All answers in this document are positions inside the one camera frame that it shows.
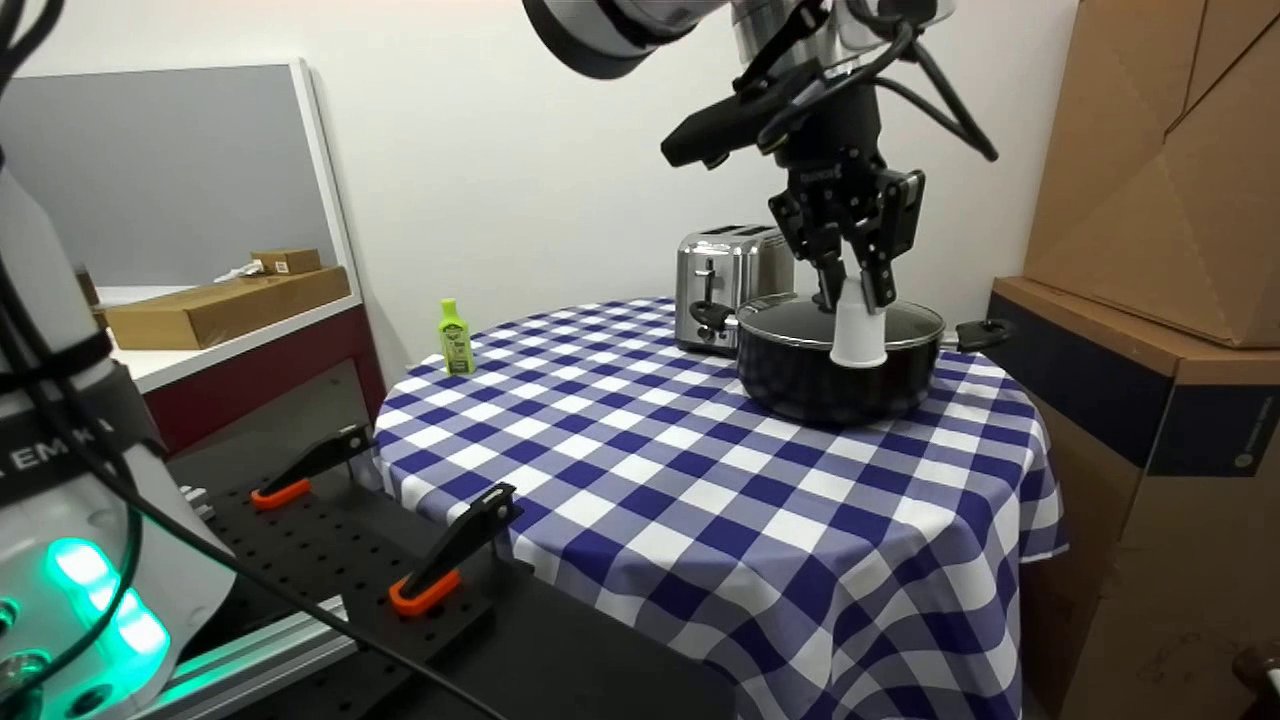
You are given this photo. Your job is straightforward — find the white desk with red front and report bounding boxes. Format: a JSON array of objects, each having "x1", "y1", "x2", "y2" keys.
[{"x1": 92, "y1": 277, "x2": 394, "y2": 460}]

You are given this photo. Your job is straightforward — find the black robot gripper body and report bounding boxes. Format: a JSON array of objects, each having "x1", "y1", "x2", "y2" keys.
[{"x1": 768, "y1": 152, "x2": 927, "y2": 271}]

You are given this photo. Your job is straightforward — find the aluminium profile rail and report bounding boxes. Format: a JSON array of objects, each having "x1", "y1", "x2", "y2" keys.
[{"x1": 141, "y1": 608, "x2": 364, "y2": 720}]

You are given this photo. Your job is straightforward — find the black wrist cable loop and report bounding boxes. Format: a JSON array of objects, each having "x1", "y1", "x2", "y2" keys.
[{"x1": 851, "y1": 15, "x2": 1004, "y2": 169}]

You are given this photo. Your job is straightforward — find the black table clip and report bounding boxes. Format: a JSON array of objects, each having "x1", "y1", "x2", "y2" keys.
[{"x1": 953, "y1": 317, "x2": 1016, "y2": 356}]

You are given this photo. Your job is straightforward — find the black cooking pot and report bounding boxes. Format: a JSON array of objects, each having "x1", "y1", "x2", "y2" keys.
[{"x1": 738, "y1": 317, "x2": 949, "y2": 431}]

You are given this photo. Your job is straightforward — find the silver two-slot toaster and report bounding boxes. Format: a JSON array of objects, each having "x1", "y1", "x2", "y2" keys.
[{"x1": 673, "y1": 219, "x2": 800, "y2": 356}]

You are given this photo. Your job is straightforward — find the large brown cardboard box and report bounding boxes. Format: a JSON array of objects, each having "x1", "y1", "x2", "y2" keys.
[{"x1": 1019, "y1": 0, "x2": 1280, "y2": 352}]

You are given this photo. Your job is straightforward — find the black clamp with orange handle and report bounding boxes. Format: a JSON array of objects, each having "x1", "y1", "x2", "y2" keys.
[
  {"x1": 386, "y1": 479, "x2": 522, "y2": 623},
  {"x1": 250, "y1": 421, "x2": 376, "y2": 514}
]

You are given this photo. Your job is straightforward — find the long flat cardboard box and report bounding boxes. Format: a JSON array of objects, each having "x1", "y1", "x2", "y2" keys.
[{"x1": 102, "y1": 264, "x2": 352, "y2": 352}]

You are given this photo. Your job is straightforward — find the cardboard box stack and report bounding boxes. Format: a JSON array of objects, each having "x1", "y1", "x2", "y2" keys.
[{"x1": 987, "y1": 271, "x2": 1280, "y2": 720}]

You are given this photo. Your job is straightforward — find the blue white checkered tablecloth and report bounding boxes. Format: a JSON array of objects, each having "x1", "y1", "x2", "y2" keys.
[{"x1": 372, "y1": 290, "x2": 1073, "y2": 720}]

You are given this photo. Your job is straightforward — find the small white bottle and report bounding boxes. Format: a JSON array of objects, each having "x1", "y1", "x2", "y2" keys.
[{"x1": 829, "y1": 271, "x2": 893, "y2": 373}]

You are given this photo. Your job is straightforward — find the grey partition panel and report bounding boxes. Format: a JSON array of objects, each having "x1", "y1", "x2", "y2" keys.
[{"x1": 9, "y1": 54, "x2": 364, "y2": 290}]

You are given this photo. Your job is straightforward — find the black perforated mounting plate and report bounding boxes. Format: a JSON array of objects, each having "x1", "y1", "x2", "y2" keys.
[{"x1": 170, "y1": 431, "x2": 535, "y2": 720}]

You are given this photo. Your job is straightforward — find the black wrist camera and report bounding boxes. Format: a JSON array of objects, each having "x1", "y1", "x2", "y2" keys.
[{"x1": 662, "y1": 81, "x2": 812, "y2": 170}]

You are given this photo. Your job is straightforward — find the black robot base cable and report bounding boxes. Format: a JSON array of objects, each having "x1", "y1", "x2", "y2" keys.
[{"x1": 0, "y1": 0, "x2": 517, "y2": 720}]

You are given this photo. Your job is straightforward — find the small green bottle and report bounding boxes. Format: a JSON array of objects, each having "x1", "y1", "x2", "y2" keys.
[{"x1": 438, "y1": 294, "x2": 482, "y2": 380}]

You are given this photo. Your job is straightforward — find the small cardboard box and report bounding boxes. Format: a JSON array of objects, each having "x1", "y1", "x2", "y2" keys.
[{"x1": 251, "y1": 242, "x2": 328, "y2": 278}]

